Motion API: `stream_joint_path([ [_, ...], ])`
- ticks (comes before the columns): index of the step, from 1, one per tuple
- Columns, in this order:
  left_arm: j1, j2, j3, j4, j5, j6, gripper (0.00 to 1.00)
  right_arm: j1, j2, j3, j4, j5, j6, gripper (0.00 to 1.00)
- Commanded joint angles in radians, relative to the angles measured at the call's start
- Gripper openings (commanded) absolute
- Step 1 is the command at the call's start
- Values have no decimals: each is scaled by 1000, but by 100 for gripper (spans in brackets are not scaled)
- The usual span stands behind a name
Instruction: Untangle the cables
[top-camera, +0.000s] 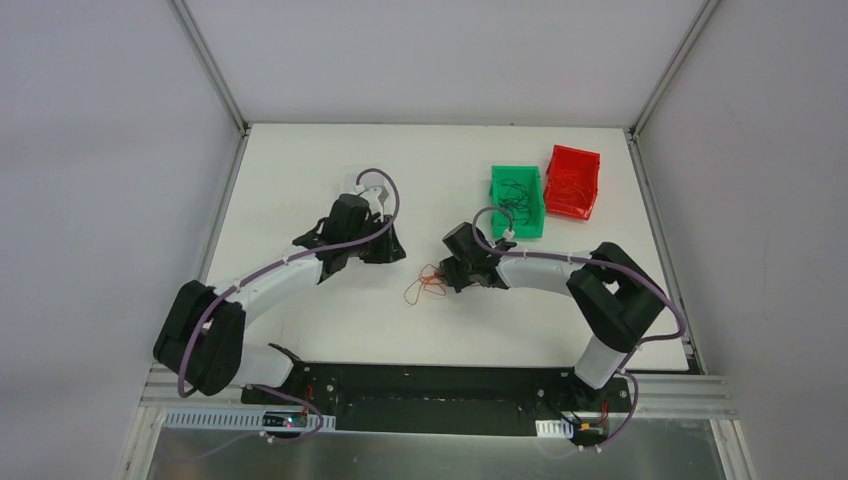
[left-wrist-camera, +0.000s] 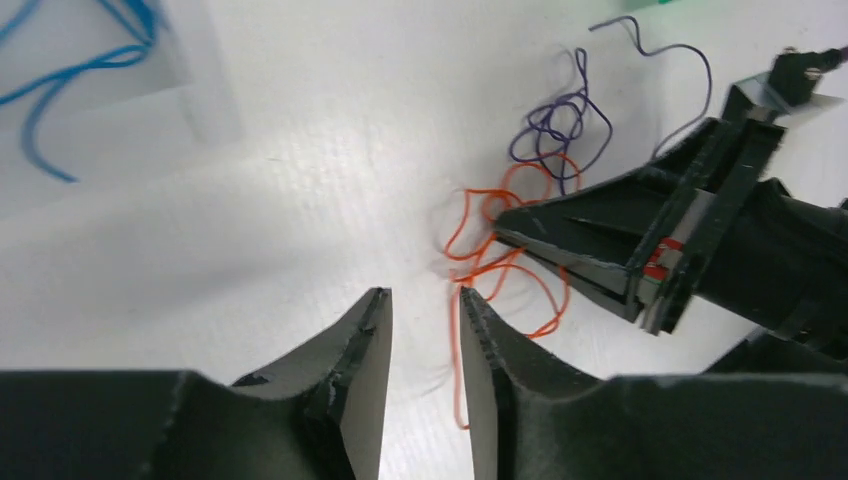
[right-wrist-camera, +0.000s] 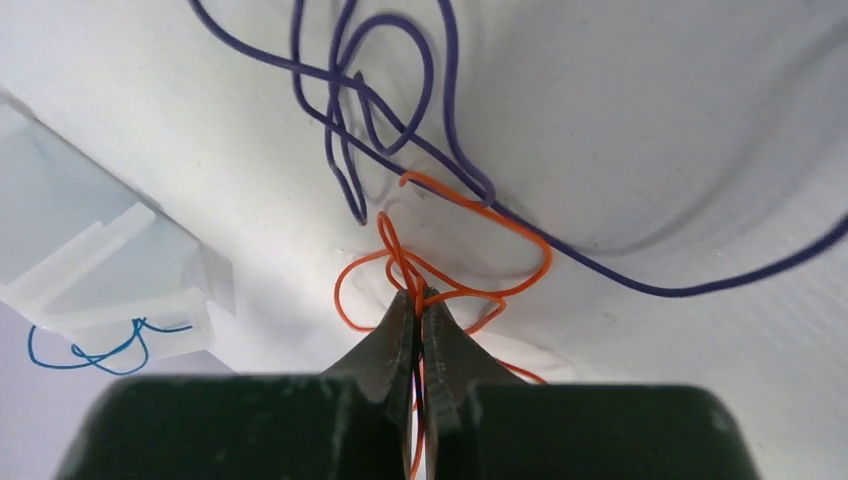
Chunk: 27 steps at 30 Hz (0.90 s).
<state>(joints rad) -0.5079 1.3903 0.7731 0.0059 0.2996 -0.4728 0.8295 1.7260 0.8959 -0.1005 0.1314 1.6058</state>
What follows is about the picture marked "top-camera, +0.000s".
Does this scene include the clear plastic bin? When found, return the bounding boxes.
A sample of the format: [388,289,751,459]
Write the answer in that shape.
[337,169,392,198]

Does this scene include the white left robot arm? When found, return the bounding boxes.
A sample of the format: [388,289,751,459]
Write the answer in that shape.
[152,187,406,405]

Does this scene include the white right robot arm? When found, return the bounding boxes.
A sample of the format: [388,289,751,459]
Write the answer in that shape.
[437,222,667,410]

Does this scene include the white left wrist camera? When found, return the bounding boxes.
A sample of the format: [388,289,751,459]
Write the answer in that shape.
[354,185,390,217]

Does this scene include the red plastic bin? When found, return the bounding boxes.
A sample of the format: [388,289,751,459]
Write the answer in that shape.
[543,145,601,221]

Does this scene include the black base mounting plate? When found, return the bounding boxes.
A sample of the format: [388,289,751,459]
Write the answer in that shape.
[241,362,632,437]

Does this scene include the green plastic bin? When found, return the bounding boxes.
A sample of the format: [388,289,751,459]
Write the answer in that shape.
[490,165,546,240]

